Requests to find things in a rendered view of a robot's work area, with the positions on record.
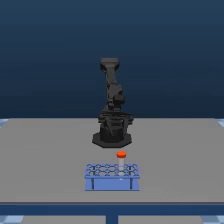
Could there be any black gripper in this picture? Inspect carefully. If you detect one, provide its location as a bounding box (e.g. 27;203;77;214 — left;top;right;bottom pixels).
98;112;136;138

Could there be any blue tube rack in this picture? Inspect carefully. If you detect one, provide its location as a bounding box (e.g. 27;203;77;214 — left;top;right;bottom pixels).
83;162;141;192

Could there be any dark blue table leg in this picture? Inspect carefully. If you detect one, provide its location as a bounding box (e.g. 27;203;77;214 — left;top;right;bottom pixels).
105;214;120;224

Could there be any orange-capped clear centrifuge tube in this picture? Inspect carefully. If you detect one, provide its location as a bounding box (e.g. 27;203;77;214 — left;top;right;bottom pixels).
116;150;127;180

